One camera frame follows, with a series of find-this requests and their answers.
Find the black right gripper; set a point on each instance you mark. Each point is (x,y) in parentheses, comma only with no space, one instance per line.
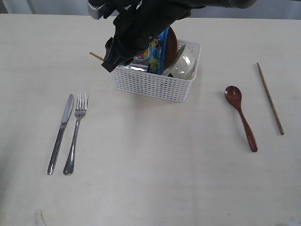
(137,26)

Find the brown wooden chopstick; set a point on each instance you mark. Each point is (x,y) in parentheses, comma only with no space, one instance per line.
(279,125)
(97,56)

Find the silver metal fork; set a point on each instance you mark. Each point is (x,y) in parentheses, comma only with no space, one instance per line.
(80,112)

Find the silver table knife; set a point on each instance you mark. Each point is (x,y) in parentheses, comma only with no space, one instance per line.
(66,115)

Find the red-brown wooden spoon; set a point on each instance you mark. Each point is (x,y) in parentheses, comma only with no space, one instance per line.
(234,97)

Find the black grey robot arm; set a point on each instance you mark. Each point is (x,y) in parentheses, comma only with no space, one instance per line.
(118,4)

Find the silver foil packet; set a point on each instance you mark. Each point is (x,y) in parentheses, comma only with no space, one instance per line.
(135,66)

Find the blue chips snack bag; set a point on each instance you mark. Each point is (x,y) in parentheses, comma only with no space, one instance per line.
(154,56)

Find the brown wooden plate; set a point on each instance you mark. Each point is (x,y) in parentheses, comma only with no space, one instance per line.
(171,48)

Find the white perforated plastic basket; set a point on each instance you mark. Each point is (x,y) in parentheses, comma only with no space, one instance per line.
(154,85)

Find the white speckled ceramic bowl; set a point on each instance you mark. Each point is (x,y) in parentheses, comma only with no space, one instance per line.
(183,64)

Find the grey curtain backdrop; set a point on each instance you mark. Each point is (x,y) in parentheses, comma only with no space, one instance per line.
(262,9)

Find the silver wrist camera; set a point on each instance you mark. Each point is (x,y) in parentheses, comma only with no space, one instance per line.
(97,8)

